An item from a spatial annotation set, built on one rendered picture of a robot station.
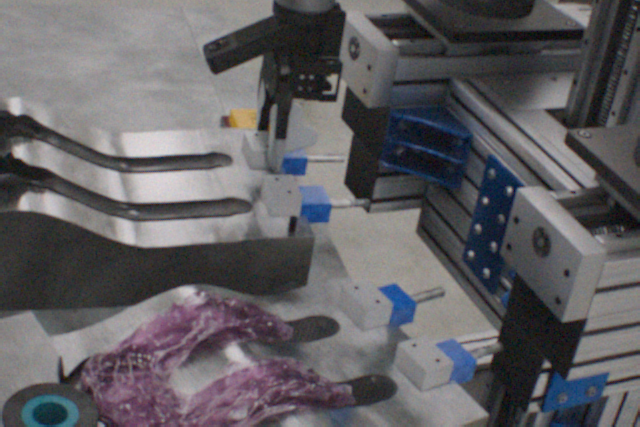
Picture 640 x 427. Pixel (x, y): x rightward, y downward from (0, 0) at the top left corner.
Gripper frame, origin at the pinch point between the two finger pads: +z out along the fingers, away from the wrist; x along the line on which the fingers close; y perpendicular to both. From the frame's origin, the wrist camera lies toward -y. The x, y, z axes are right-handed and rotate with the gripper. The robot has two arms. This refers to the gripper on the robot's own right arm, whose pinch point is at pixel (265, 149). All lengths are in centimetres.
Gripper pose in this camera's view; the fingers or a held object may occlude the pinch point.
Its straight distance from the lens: 144.3
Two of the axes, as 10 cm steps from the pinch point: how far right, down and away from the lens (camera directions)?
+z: -1.5, 8.5, 5.0
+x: -2.7, -5.2, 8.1
